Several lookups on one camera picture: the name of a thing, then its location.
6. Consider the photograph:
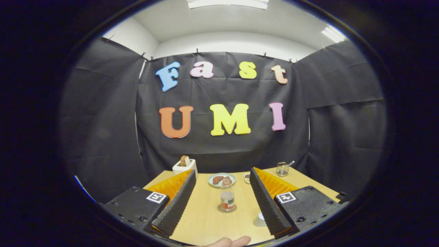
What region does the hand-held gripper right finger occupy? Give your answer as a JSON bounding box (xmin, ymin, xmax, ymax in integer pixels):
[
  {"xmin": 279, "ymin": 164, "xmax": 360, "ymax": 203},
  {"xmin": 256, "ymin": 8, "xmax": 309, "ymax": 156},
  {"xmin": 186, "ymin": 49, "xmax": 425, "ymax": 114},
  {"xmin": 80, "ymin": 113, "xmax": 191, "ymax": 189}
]
[{"xmin": 249, "ymin": 167, "xmax": 345, "ymax": 239}]

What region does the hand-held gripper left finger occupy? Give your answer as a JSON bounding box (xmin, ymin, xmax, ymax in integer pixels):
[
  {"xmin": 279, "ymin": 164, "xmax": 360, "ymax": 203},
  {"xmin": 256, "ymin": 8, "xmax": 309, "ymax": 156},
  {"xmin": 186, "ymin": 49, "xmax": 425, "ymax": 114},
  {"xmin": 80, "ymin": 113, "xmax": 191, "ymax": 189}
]
[{"xmin": 99, "ymin": 169, "xmax": 197, "ymax": 241}]

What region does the clear plastic juice bottle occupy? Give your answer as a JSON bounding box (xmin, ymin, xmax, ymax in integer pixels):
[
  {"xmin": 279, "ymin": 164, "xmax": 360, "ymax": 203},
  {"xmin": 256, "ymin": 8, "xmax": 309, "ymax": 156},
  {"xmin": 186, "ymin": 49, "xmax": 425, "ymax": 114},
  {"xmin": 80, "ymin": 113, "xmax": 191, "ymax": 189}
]
[{"xmin": 219, "ymin": 183, "xmax": 236, "ymax": 212}]

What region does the wooden table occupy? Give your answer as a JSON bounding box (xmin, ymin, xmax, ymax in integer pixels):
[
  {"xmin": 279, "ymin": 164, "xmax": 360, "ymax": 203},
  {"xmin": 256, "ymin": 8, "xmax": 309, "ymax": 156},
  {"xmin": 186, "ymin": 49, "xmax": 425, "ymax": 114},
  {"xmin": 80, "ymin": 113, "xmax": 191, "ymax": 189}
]
[{"xmin": 143, "ymin": 167, "xmax": 340, "ymax": 247}]

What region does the white toaster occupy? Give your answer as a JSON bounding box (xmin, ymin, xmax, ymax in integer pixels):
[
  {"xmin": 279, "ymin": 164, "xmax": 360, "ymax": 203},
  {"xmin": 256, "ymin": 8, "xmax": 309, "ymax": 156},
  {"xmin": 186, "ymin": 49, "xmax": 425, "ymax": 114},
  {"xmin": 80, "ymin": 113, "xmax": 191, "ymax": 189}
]
[{"xmin": 172, "ymin": 158, "xmax": 198, "ymax": 179}]

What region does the pale green plate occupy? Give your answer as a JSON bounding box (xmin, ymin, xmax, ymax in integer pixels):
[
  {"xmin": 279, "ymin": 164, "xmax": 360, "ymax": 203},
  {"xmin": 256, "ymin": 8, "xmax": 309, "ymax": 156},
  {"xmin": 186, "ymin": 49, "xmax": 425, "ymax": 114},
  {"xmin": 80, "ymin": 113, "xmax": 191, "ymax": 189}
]
[{"xmin": 207, "ymin": 173, "xmax": 237, "ymax": 188}]

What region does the black backdrop cloth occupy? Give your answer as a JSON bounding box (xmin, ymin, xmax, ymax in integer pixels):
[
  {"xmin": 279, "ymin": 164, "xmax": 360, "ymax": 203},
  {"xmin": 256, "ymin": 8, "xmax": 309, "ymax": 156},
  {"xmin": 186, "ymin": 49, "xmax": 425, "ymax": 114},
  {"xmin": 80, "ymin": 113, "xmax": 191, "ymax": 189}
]
[{"xmin": 60, "ymin": 37, "xmax": 386, "ymax": 204}]

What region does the row of black cloth clips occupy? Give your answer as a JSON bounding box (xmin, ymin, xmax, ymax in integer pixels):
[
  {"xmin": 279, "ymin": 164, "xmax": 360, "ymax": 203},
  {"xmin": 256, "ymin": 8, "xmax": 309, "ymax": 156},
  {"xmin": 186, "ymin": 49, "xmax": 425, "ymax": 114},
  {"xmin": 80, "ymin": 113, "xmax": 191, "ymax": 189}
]
[{"xmin": 106, "ymin": 34, "xmax": 326, "ymax": 64}]

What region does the small ceiling light panel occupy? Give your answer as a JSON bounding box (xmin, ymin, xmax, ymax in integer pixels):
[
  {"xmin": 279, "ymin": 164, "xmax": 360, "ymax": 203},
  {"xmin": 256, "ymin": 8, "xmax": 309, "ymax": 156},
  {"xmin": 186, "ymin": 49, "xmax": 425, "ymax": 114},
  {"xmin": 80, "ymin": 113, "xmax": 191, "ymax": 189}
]
[{"xmin": 321, "ymin": 26, "xmax": 345, "ymax": 43}]

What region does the long ceiling light panel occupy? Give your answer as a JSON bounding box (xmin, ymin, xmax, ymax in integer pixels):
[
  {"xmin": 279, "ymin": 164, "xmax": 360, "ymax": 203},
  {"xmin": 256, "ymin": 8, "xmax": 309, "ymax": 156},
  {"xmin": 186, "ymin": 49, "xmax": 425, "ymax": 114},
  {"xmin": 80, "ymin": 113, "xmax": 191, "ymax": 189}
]
[{"xmin": 187, "ymin": 0, "xmax": 269, "ymax": 10}]

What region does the small metal wire basket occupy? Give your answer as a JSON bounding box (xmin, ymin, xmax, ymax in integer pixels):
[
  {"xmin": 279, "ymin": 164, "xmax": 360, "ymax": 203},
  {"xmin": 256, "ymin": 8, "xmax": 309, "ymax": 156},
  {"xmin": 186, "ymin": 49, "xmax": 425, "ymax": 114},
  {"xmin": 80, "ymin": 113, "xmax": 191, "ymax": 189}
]
[{"xmin": 276, "ymin": 160, "xmax": 295, "ymax": 177}]

